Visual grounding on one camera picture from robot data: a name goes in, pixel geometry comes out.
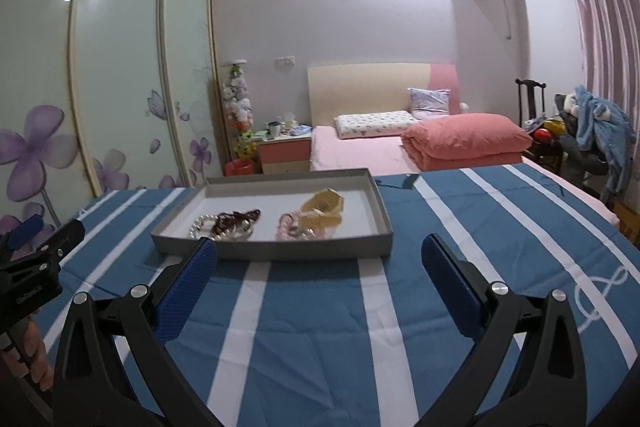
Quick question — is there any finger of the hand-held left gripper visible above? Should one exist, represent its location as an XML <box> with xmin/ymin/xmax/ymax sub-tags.
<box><xmin>5</xmin><ymin>213</ymin><xmax>44</xmax><ymax>254</ymax></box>

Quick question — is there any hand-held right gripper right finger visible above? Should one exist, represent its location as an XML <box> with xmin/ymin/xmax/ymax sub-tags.
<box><xmin>421</xmin><ymin>233</ymin><xmax>588</xmax><ymax>427</ymax></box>

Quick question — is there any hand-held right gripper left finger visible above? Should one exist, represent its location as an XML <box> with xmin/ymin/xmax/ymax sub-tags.
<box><xmin>50</xmin><ymin>236</ymin><xmax>221</xmax><ymax>427</ymax></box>

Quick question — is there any white pearl bracelet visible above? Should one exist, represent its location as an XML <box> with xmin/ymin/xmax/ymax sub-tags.
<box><xmin>189</xmin><ymin>213</ymin><xmax>253</xmax><ymax>242</ymax></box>

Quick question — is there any dark red bead string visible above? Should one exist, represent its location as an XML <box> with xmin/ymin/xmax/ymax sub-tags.
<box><xmin>210</xmin><ymin>208</ymin><xmax>262</xmax><ymax>238</ymax></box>

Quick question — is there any grey shallow cardboard tray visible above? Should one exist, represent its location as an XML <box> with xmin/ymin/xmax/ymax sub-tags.
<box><xmin>151</xmin><ymin>168</ymin><xmax>395</xmax><ymax>262</ymax></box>

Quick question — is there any cream yellow bangle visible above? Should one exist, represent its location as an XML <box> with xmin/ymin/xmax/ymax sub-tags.
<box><xmin>300</xmin><ymin>188</ymin><xmax>346</xmax><ymax>233</ymax></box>

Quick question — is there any person's left hand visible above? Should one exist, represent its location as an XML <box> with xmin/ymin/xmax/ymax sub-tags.
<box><xmin>0</xmin><ymin>312</ymin><xmax>55</xmax><ymax>393</ymax></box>

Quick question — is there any blue white striped blanket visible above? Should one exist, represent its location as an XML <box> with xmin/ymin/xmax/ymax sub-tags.
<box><xmin>30</xmin><ymin>164</ymin><xmax>640</xmax><ymax>427</ymax></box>

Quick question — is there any red bin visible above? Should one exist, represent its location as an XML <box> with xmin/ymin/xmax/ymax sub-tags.
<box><xmin>225</xmin><ymin>158</ymin><xmax>257</xmax><ymax>178</ymax></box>

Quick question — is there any folded pink quilt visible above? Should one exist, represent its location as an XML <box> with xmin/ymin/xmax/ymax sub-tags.
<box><xmin>401</xmin><ymin>113</ymin><xmax>533</xmax><ymax>172</ymax></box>

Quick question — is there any pink bed mattress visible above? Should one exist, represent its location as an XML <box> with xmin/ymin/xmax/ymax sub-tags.
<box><xmin>309</xmin><ymin>125</ymin><xmax>621</xmax><ymax>220</ymax></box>

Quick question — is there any pink and white nightstand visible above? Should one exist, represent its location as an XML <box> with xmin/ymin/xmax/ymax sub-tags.
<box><xmin>257</xmin><ymin>127</ymin><xmax>313</xmax><ymax>174</ymax></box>

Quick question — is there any white patterned pillow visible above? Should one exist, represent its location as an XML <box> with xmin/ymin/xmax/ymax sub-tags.
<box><xmin>334</xmin><ymin>111</ymin><xmax>420</xmax><ymax>140</ymax></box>

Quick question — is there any red yellow toy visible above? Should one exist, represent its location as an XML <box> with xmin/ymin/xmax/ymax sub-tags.
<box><xmin>531</xmin><ymin>119</ymin><xmax>563</xmax><ymax>144</ymax></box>

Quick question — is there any plush toy column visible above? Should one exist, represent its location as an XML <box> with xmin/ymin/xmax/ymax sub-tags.
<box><xmin>220</xmin><ymin>59</ymin><xmax>258</xmax><ymax>162</ymax></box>

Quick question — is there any lavender pillow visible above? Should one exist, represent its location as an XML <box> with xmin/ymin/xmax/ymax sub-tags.
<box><xmin>407</xmin><ymin>88</ymin><xmax>451</xmax><ymax>118</ymax></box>

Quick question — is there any flower print sliding wardrobe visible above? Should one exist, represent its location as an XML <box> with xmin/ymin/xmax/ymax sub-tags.
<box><xmin>0</xmin><ymin>0</ymin><xmax>226</xmax><ymax>233</ymax></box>

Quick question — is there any dark wooden chair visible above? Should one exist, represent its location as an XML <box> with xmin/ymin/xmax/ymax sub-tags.
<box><xmin>516</xmin><ymin>78</ymin><xmax>563</xmax><ymax>172</ymax></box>

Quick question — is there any cream and pink headboard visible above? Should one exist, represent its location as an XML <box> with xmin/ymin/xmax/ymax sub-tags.
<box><xmin>306</xmin><ymin>63</ymin><xmax>462</xmax><ymax>128</ymax></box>

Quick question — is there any blue fluffy garment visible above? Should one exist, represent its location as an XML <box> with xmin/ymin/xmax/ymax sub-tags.
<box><xmin>572</xmin><ymin>86</ymin><xmax>636</xmax><ymax>202</ymax></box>

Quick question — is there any pink curtain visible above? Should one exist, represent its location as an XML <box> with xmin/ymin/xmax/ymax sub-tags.
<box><xmin>545</xmin><ymin>0</ymin><xmax>640</xmax><ymax>158</ymax></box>

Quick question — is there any pink bead bracelet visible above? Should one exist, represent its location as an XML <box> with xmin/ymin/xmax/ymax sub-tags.
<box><xmin>276</xmin><ymin>212</ymin><xmax>328</xmax><ymax>242</ymax></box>

